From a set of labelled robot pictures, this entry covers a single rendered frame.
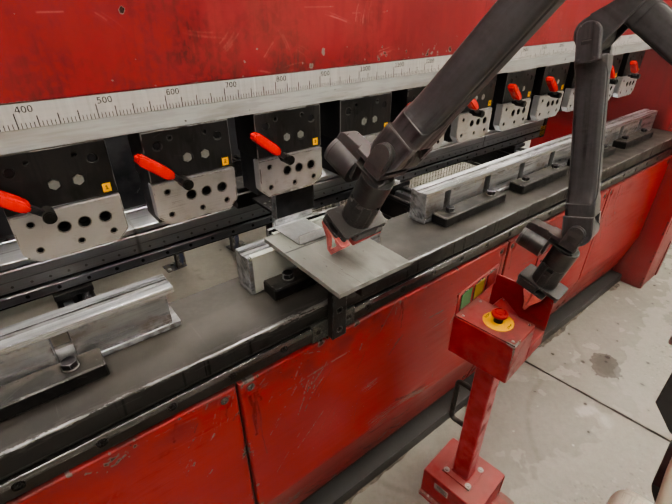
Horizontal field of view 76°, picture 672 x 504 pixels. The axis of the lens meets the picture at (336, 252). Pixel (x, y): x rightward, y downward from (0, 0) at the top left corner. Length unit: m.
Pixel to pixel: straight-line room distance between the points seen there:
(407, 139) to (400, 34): 0.42
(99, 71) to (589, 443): 1.91
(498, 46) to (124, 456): 0.88
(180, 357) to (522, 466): 1.34
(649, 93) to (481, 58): 2.20
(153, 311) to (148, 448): 0.25
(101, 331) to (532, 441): 1.56
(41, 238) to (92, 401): 0.28
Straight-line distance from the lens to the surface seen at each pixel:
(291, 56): 0.86
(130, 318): 0.90
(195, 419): 0.95
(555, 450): 1.94
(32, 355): 0.90
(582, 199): 1.02
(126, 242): 1.11
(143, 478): 1.00
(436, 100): 0.63
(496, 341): 1.08
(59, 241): 0.78
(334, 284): 0.78
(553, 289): 1.13
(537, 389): 2.12
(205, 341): 0.89
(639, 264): 2.98
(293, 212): 0.97
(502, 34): 0.60
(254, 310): 0.94
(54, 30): 0.72
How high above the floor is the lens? 1.45
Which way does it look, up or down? 31 degrees down
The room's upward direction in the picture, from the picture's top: straight up
